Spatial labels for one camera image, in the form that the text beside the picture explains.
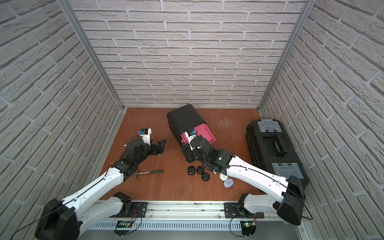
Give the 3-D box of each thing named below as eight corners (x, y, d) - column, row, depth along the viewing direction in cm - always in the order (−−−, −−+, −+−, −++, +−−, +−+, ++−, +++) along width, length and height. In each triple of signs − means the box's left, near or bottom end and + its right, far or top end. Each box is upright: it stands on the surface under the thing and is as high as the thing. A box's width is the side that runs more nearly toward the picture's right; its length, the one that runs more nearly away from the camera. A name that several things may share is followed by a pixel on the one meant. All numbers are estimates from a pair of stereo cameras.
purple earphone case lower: (224, 188, 83) (224, 187, 81) (223, 179, 86) (223, 178, 84) (233, 188, 83) (234, 187, 81) (232, 179, 86) (233, 178, 84)
